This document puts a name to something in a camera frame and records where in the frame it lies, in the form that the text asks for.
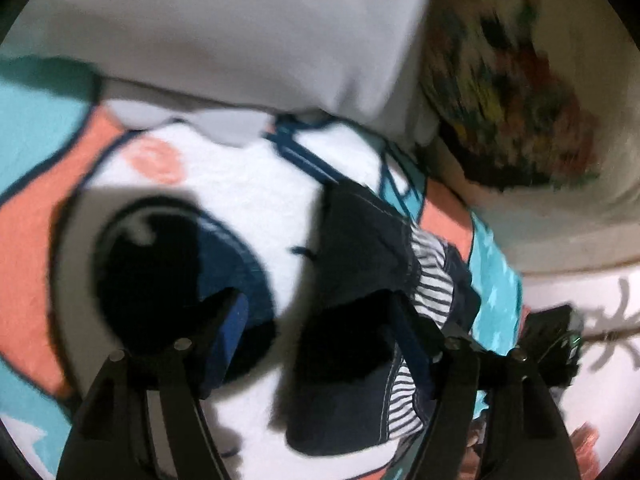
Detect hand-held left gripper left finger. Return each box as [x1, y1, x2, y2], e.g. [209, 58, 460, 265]
[56, 287, 251, 480]

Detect white printed bedsheet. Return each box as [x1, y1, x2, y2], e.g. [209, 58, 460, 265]
[470, 260, 640, 480]

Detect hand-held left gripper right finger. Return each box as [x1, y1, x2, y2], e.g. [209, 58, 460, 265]
[387, 290, 583, 480]

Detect teal printed blanket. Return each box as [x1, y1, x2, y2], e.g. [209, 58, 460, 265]
[0, 55, 526, 480]

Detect navy striped pants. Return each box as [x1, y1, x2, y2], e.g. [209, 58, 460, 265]
[285, 182, 483, 456]

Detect grey plush pillow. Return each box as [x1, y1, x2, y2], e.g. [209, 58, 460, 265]
[0, 0, 443, 148]

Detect floral printed cushion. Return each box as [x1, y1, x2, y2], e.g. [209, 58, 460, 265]
[415, 0, 640, 276]

